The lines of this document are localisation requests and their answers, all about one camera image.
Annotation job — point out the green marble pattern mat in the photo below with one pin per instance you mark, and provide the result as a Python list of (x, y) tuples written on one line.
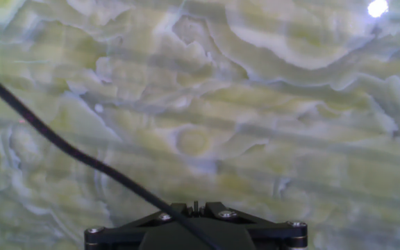
[(255, 121)]

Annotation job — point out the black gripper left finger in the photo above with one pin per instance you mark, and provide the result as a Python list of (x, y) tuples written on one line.
[(116, 237)]

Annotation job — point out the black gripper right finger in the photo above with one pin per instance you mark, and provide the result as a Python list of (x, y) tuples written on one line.
[(280, 237)]

